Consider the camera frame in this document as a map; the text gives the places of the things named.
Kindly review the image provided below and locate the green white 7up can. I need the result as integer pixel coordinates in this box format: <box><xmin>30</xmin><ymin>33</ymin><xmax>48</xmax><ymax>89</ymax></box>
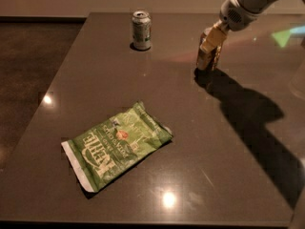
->
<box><xmin>132</xmin><ymin>10</ymin><xmax>152</xmax><ymax>51</ymax></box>

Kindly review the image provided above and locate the orange soda can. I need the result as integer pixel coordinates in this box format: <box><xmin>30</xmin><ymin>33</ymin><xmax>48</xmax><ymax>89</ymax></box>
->
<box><xmin>204</xmin><ymin>46</ymin><xmax>222</xmax><ymax>71</ymax></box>

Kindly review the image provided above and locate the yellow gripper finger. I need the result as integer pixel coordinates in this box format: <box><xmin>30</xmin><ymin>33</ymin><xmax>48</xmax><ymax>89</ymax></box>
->
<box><xmin>196</xmin><ymin>24</ymin><xmax>228</xmax><ymax>71</ymax></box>

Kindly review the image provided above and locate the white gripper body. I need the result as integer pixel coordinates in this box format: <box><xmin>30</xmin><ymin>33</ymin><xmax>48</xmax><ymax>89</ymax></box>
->
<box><xmin>219</xmin><ymin>0</ymin><xmax>258</xmax><ymax>31</ymax></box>

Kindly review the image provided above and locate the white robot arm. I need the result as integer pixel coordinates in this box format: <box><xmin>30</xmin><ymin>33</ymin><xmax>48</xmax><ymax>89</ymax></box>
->
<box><xmin>196</xmin><ymin>0</ymin><xmax>305</xmax><ymax>72</ymax></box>

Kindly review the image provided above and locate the green kettle chips bag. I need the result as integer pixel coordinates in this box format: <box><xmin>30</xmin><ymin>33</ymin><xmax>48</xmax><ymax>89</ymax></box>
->
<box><xmin>61</xmin><ymin>101</ymin><xmax>173</xmax><ymax>193</ymax></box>

